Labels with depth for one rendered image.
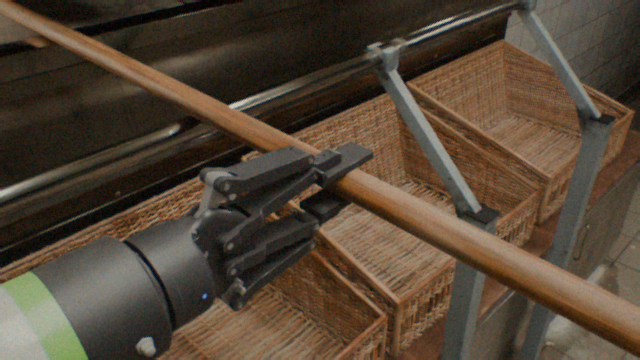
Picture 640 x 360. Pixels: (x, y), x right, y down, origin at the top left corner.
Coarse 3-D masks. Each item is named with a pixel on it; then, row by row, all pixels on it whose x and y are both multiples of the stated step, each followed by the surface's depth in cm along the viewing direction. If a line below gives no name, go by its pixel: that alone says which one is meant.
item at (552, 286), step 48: (0, 0) 97; (96, 48) 77; (192, 96) 64; (288, 144) 54; (336, 192) 50; (384, 192) 47; (432, 240) 44; (480, 240) 42; (528, 288) 39; (576, 288) 37; (624, 336) 35
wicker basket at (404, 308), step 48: (384, 96) 151; (336, 144) 141; (384, 144) 154; (432, 192) 157; (480, 192) 146; (528, 192) 135; (336, 240) 139; (384, 240) 139; (384, 288) 103; (432, 288) 109
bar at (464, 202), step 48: (528, 0) 116; (384, 48) 87; (240, 96) 71; (288, 96) 75; (576, 96) 117; (144, 144) 61; (432, 144) 88; (0, 192) 53; (48, 192) 55; (576, 192) 125; (480, 288) 95; (528, 336) 152
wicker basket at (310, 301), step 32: (192, 192) 114; (96, 224) 101; (128, 224) 105; (32, 256) 94; (320, 256) 105; (288, 288) 118; (320, 288) 109; (352, 288) 101; (192, 320) 116; (224, 320) 116; (256, 320) 116; (288, 320) 116; (320, 320) 114; (352, 320) 105; (384, 320) 98; (224, 352) 109; (256, 352) 109; (288, 352) 109; (320, 352) 110; (352, 352) 93
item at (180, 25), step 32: (224, 0) 109; (256, 0) 112; (288, 0) 118; (96, 32) 92; (128, 32) 95; (160, 32) 99; (192, 32) 104; (0, 64) 82; (32, 64) 85; (64, 64) 89
